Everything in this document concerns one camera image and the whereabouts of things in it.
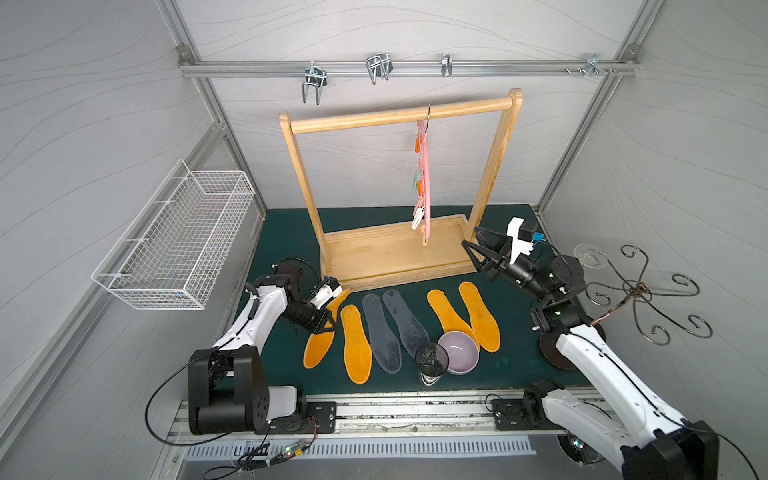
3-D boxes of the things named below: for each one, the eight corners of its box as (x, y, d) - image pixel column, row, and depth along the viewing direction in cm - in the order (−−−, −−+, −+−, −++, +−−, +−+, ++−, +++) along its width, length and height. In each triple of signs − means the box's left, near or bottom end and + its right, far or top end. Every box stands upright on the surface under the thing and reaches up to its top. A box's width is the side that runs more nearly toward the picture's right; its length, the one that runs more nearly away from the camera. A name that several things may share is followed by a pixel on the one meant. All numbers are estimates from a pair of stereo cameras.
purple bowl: (440, 377, 81) (443, 372, 77) (436, 336, 88) (438, 330, 84) (478, 377, 81) (483, 372, 77) (471, 337, 88) (475, 330, 84)
